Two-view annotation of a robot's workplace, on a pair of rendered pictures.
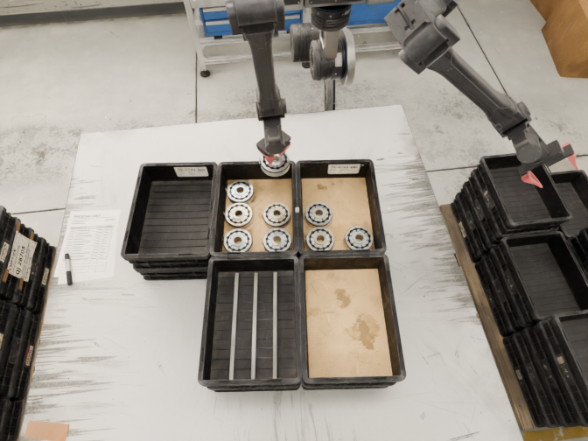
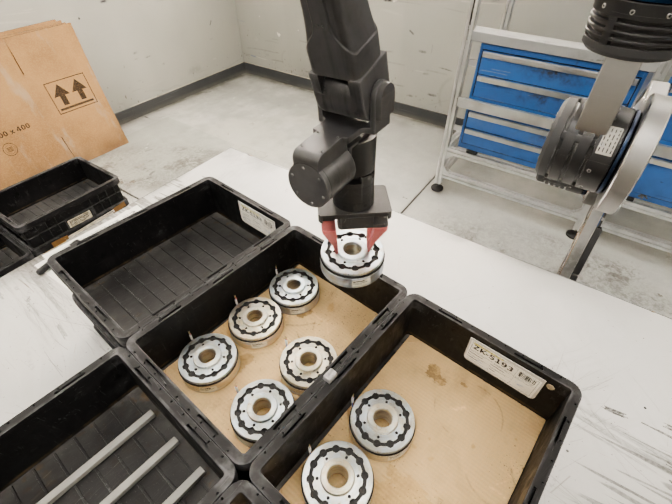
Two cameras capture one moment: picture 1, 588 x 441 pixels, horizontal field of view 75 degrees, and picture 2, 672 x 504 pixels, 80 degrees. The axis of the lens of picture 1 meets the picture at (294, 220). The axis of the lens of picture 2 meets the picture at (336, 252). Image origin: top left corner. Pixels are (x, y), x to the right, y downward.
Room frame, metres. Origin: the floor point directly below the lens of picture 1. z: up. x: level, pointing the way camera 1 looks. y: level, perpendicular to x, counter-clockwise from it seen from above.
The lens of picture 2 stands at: (0.47, -0.22, 1.48)
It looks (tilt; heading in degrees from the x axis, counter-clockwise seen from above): 43 degrees down; 41
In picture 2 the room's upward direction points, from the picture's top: straight up
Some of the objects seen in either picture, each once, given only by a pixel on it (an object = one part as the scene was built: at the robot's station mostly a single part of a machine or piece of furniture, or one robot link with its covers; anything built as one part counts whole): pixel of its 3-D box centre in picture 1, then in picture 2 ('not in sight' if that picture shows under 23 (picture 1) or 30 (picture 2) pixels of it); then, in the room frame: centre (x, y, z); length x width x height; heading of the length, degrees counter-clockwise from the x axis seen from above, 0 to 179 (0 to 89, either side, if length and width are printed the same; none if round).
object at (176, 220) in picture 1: (177, 214); (182, 261); (0.72, 0.44, 0.87); 0.40 x 0.30 x 0.11; 1
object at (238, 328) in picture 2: (238, 213); (255, 317); (0.72, 0.21, 0.86); 0.10 x 0.10 x 0.01
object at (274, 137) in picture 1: (274, 126); (337, 139); (0.79, 0.06, 1.26); 0.11 x 0.09 x 0.12; 7
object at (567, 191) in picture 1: (562, 213); not in sight; (1.08, -1.51, 0.26); 0.40 x 0.30 x 0.23; 7
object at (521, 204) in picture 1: (502, 210); not in sight; (1.03, -1.11, 0.37); 0.40 x 0.30 x 0.45; 7
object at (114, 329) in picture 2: (172, 207); (176, 244); (0.72, 0.44, 0.92); 0.40 x 0.30 x 0.02; 1
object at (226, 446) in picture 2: (255, 206); (275, 318); (0.72, 0.14, 0.92); 0.40 x 0.30 x 0.02; 1
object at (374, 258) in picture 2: (275, 159); (352, 251); (0.84, 0.07, 1.04); 0.10 x 0.10 x 0.01
